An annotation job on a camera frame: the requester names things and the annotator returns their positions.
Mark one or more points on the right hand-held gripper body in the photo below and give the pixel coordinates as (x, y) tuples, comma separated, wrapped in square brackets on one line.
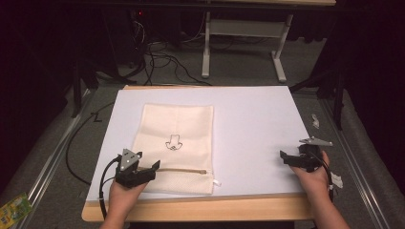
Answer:
[(309, 156)]

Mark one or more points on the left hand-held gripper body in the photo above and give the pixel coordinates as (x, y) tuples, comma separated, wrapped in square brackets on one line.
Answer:
[(128, 159)]

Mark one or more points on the cream mesh zipper bag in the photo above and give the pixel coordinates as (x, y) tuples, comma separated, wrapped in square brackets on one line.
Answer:
[(178, 127)]

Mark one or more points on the person's right hand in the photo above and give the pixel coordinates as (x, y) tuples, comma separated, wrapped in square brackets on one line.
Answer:
[(313, 183)]

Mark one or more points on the person's left hand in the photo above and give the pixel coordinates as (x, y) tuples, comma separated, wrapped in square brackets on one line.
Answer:
[(122, 195)]

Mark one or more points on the small white scrap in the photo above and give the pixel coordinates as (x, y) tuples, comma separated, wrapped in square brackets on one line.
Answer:
[(315, 121)]

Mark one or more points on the white table mat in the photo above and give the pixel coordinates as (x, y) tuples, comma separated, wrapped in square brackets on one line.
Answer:
[(254, 133)]

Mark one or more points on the black stand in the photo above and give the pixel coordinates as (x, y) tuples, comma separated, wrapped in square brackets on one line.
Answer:
[(79, 86), (337, 95)]

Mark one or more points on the green printed packet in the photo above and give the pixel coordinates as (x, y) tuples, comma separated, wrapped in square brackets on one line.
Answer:
[(12, 211)]

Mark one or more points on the power strip with red light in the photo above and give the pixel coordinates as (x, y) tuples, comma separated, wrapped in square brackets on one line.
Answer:
[(140, 14)]

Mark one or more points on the metal floor rail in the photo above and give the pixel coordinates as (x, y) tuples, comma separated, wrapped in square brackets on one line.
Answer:
[(350, 152), (52, 152)]

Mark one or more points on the white metal desk frame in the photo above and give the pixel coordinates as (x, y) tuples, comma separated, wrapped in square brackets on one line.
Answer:
[(245, 28)]

